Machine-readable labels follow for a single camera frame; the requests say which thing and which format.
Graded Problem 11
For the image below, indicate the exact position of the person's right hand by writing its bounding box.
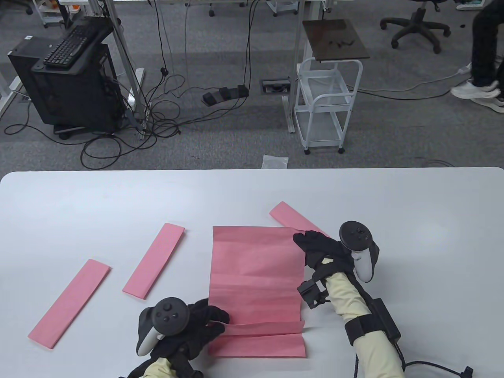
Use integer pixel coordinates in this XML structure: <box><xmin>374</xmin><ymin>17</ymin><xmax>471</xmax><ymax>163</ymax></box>
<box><xmin>293</xmin><ymin>231</ymin><xmax>357</xmax><ymax>280</ymax></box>

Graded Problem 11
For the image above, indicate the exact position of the person's left hand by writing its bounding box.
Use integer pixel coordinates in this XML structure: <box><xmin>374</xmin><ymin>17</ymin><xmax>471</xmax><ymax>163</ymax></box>
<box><xmin>152</xmin><ymin>298</ymin><xmax>230</xmax><ymax>361</ymax></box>

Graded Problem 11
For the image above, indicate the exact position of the pink paper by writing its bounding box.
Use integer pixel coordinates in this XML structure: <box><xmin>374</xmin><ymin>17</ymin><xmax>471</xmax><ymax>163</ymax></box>
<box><xmin>28</xmin><ymin>259</ymin><xmax>112</xmax><ymax>350</ymax></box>
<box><xmin>122</xmin><ymin>223</ymin><xmax>185</xmax><ymax>300</ymax></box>
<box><xmin>208</xmin><ymin>226</ymin><xmax>306</xmax><ymax>337</ymax></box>
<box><xmin>208</xmin><ymin>321</ymin><xmax>307</xmax><ymax>358</ymax></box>
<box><xmin>269</xmin><ymin>201</ymin><xmax>333</xmax><ymax>239</ymax></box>

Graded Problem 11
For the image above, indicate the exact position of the person's right forearm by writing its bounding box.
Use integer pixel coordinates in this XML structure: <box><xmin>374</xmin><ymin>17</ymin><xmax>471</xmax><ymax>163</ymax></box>
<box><xmin>325</xmin><ymin>272</ymin><xmax>406</xmax><ymax>378</ymax></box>

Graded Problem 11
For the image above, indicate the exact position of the black forearm sensor box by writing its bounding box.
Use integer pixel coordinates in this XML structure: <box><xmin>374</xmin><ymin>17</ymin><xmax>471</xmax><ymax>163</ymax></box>
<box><xmin>368</xmin><ymin>298</ymin><xmax>401</xmax><ymax>342</ymax></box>

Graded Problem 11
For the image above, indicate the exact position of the person's left forearm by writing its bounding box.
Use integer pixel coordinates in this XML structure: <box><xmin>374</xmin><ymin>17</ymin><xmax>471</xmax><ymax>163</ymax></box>
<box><xmin>142</xmin><ymin>356</ymin><xmax>176</xmax><ymax>378</ymax></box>

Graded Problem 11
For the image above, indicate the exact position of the grey black hand controller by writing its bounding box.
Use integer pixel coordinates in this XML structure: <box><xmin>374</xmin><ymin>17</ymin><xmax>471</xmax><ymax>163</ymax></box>
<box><xmin>339</xmin><ymin>221</ymin><xmax>380</xmax><ymax>283</ymax></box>
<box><xmin>136</xmin><ymin>297</ymin><xmax>190</xmax><ymax>356</ymax></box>

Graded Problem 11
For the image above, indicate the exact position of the clear plastic bag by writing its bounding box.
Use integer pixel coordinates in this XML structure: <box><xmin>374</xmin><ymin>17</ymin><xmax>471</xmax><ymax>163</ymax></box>
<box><xmin>262</xmin><ymin>155</ymin><xmax>289</xmax><ymax>170</ymax></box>

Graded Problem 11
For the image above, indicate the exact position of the metal floor socket box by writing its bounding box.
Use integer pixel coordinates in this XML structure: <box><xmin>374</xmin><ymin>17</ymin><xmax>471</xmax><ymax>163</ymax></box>
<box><xmin>260</xmin><ymin>79</ymin><xmax>292</xmax><ymax>95</ymax></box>

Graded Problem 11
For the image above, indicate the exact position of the black foot pedal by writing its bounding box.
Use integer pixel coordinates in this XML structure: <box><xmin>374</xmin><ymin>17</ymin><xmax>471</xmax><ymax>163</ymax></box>
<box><xmin>202</xmin><ymin>85</ymin><xmax>250</xmax><ymax>106</ymax></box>

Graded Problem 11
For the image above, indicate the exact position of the dark brown board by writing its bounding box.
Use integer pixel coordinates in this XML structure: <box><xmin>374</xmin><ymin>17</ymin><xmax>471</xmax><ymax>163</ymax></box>
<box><xmin>302</xmin><ymin>19</ymin><xmax>371</xmax><ymax>63</ymax></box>

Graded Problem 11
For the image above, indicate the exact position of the white metal desk leg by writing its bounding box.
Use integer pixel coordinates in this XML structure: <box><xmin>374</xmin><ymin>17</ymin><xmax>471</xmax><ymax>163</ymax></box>
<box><xmin>282</xmin><ymin>0</ymin><xmax>308</xmax><ymax>134</ymax></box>

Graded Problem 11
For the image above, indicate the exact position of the black office chair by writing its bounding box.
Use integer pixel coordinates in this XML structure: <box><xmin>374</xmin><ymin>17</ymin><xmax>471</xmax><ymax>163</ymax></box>
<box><xmin>380</xmin><ymin>0</ymin><xmax>451</xmax><ymax>54</ymax></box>

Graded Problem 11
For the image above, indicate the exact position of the black computer tower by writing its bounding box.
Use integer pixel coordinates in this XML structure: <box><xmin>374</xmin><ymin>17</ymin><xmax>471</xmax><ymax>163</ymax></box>
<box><xmin>8</xmin><ymin>37</ymin><xmax>126</xmax><ymax>136</ymax></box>

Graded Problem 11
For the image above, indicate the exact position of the grey metal desk leg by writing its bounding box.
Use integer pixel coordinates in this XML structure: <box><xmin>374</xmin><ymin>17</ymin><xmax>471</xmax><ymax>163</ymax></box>
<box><xmin>89</xmin><ymin>0</ymin><xmax>147</xmax><ymax>141</ymax></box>

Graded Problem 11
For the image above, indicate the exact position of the black keyboard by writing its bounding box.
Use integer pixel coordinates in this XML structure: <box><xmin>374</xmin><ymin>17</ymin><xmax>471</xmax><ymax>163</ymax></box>
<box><xmin>43</xmin><ymin>25</ymin><xmax>102</xmax><ymax>67</ymax></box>

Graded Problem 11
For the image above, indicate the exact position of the white storage trolley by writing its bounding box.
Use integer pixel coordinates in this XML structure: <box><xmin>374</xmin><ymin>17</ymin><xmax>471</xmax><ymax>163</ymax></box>
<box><xmin>31</xmin><ymin>0</ymin><xmax>69</xmax><ymax>28</ymax></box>

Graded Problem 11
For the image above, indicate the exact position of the black forearm strap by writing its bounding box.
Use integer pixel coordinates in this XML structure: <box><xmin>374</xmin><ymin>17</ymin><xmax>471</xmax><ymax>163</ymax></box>
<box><xmin>345</xmin><ymin>315</ymin><xmax>380</xmax><ymax>347</ymax></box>

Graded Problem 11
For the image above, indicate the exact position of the white wire cart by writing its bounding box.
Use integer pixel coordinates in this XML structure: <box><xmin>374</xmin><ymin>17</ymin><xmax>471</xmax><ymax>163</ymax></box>
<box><xmin>295</xmin><ymin>57</ymin><xmax>363</xmax><ymax>155</ymax></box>

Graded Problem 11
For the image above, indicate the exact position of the black sensor cable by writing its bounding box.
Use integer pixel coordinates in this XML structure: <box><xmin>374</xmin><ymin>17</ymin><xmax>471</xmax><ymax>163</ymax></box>
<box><xmin>352</xmin><ymin>343</ymin><xmax>473</xmax><ymax>378</ymax></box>

